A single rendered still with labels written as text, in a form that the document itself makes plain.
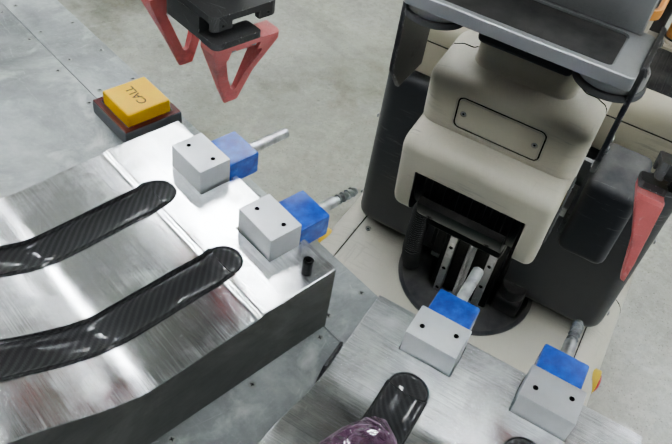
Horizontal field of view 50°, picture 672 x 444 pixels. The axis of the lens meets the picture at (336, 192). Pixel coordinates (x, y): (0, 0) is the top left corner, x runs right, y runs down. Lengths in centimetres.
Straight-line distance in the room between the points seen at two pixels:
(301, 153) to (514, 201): 125
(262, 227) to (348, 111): 168
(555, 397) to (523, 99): 41
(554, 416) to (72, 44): 80
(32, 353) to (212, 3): 31
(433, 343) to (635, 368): 130
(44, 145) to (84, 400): 42
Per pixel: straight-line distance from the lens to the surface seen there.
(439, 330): 66
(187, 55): 70
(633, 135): 121
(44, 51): 109
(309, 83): 241
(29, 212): 73
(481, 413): 66
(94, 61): 106
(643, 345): 197
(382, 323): 68
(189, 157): 72
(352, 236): 153
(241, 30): 60
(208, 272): 67
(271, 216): 67
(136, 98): 93
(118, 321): 64
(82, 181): 75
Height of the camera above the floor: 140
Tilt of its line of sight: 44 degrees down
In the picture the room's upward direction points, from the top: 10 degrees clockwise
